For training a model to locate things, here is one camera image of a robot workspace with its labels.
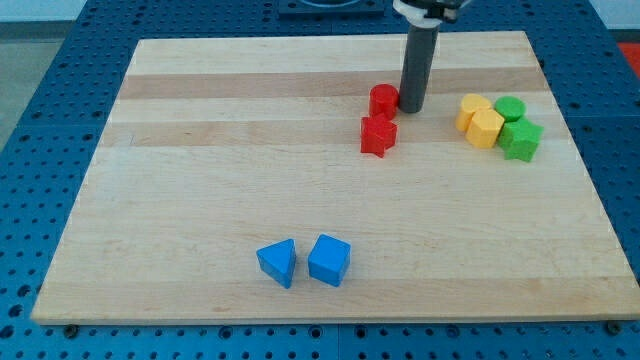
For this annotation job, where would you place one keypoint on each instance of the yellow cylinder block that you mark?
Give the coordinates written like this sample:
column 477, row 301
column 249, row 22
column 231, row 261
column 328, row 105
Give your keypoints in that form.
column 468, row 106

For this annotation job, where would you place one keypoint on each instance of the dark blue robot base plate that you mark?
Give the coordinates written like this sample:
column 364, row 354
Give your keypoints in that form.
column 328, row 8

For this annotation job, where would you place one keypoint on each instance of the red star block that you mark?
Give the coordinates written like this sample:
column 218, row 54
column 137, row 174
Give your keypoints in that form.
column 377, row 135

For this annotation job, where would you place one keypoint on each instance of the green star block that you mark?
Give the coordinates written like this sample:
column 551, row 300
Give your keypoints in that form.
column 520, row 139

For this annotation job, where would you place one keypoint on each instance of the blue cube block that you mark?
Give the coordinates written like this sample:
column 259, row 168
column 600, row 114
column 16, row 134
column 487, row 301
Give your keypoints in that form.
column 329, row 260

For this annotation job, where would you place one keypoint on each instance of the red cylinder block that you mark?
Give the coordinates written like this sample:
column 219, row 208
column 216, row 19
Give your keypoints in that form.
column 383, row 100

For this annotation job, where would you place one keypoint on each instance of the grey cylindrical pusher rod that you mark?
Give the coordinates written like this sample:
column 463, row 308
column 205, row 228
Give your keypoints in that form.
column 419, row 53

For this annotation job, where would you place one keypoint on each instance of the yellow hexagon block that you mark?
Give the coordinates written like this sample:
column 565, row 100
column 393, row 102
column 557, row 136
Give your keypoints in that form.
column 484, row 128

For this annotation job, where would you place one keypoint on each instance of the light wooden board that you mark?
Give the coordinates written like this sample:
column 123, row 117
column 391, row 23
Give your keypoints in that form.
column 215, row 148

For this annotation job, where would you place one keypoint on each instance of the blue triangle block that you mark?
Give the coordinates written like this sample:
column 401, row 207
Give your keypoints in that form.
column 278, row 261

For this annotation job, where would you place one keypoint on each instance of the green cylinder block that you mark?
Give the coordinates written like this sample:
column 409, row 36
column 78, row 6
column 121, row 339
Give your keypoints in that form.
column 510, row 108

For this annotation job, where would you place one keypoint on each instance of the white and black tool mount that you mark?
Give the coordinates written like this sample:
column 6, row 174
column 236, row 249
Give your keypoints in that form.
column 429, row 13

